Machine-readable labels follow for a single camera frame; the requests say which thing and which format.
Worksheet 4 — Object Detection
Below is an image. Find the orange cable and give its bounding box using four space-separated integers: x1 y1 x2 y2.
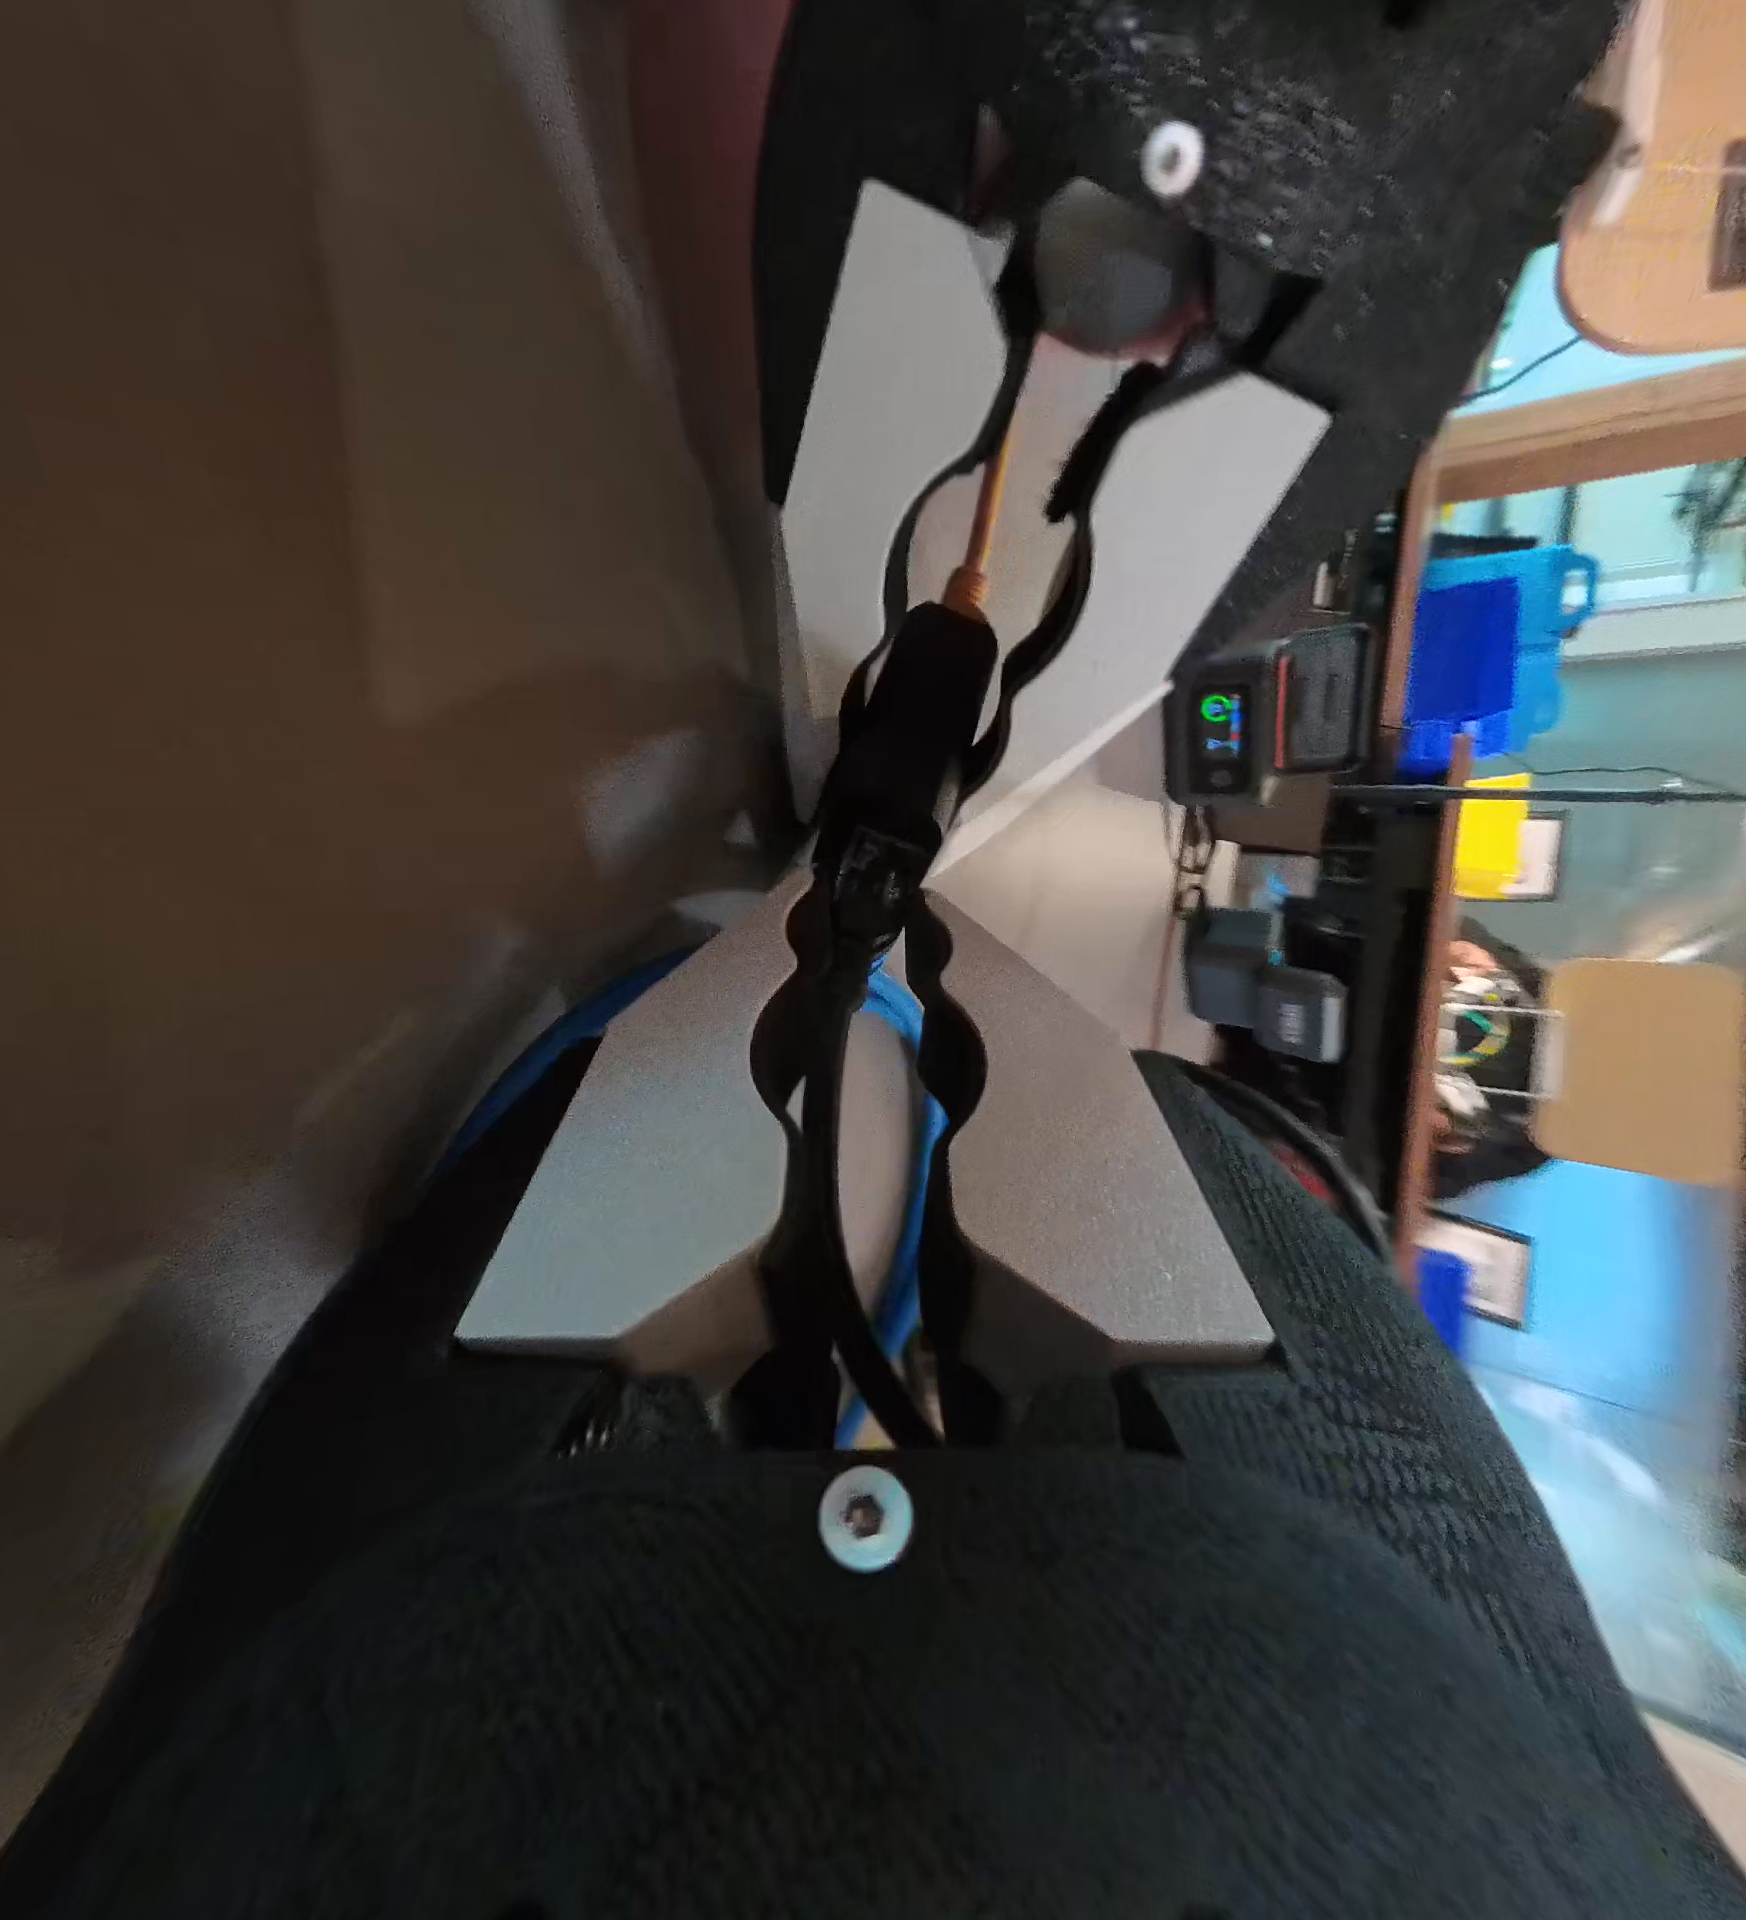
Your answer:
957 434 1022 621

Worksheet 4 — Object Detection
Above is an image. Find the black ethernet cable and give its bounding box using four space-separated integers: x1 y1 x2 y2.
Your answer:
799 824 949 1449

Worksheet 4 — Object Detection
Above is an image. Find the plywood board with label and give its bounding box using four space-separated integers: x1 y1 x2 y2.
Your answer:
1557 0 1746 360

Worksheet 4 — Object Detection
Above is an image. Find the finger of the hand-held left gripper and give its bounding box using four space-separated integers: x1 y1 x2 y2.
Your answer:
772 176 1036 828
944 343 1336 865

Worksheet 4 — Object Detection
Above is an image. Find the black battery pack with screen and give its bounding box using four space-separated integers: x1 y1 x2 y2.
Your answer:
1162 621 1377 811

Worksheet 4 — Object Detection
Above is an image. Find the yellow plastic bin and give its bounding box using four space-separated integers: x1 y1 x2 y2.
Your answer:
1457 771 1566 902

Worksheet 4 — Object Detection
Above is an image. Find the small blue plastic bin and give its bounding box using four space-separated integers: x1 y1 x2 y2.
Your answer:
1414 1245 1477 1352

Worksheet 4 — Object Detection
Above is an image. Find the light grey action camera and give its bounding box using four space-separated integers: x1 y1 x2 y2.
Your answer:
1185 899 1292 1024

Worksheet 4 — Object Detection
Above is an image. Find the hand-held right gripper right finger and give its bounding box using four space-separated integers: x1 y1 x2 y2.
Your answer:
896 893 1291 1449

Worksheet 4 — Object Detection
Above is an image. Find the thin black cable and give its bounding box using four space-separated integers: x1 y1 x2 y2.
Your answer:
1217 1073 1400 1263

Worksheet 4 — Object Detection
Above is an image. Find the black shelf rack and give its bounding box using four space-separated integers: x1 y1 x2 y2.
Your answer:
1315 510 1468 1253

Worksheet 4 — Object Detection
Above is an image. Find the blue ethernet cable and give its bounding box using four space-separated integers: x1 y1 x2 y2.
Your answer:
453 943 964 1449

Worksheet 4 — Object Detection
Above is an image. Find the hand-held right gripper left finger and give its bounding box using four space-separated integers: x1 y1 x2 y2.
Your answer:
452 876 853 1449

